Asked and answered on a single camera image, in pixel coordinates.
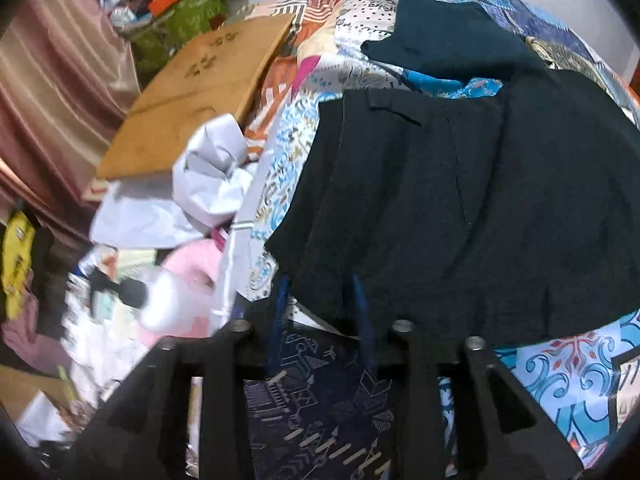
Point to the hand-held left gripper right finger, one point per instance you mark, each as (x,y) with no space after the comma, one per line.
(361,310)

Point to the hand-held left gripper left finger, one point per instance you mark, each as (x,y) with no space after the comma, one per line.
(280,305)

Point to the black pants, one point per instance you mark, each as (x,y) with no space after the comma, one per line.
(450,200)

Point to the pink cloth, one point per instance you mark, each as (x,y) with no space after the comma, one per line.
(195,270)

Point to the dark blue patterned cloth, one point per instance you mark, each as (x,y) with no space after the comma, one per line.
(320,410)

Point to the white plastic bottle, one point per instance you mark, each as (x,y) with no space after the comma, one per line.
(170,300)

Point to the crumpled white paper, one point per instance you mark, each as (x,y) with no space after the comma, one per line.
(200,185)

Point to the colourful patchwork bedsheet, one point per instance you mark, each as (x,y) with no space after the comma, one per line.
(565,390)

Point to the brown cardboard box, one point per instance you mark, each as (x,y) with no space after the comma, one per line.
(200,95)

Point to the yellow printed bag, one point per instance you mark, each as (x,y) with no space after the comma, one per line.
(17,260)

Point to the dark teal cloth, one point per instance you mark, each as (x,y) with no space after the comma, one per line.
(445,40)

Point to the green bag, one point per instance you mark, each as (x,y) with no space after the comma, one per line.
(175,25)

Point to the brown curtain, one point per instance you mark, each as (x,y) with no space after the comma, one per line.
(50,85)

